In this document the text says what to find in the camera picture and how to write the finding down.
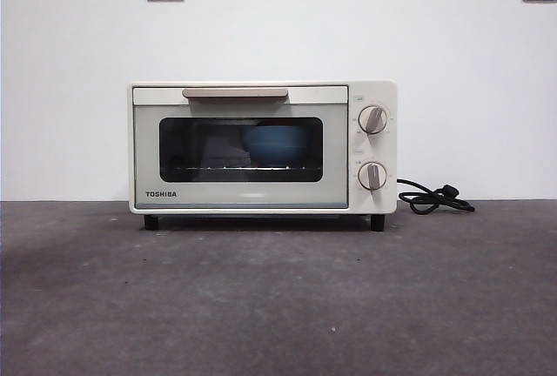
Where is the blue ribbed bowl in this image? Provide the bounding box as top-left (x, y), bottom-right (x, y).
top-left (241, 125), bottom-right (312, 167)

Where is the glass oven door with handle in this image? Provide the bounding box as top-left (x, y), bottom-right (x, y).
top-left (132, 85), bottom-right (349, 211)

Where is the cream oven knob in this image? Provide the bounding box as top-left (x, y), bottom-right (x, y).
top-left (357, 161), bottom-right (387, 191)
top-left (357, 105), bottom-right (389, 136)

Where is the cream toaster oven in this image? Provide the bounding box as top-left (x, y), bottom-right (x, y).
top-left (127, 80), bottom-right (398, 232)

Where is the metal wire oven rack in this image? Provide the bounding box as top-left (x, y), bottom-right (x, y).
top-left (173, 164), bottom-right (324, 174)

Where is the black oven power cable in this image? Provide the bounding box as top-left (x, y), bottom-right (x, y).
top-left (396, 178), bottom-right (476, 215)

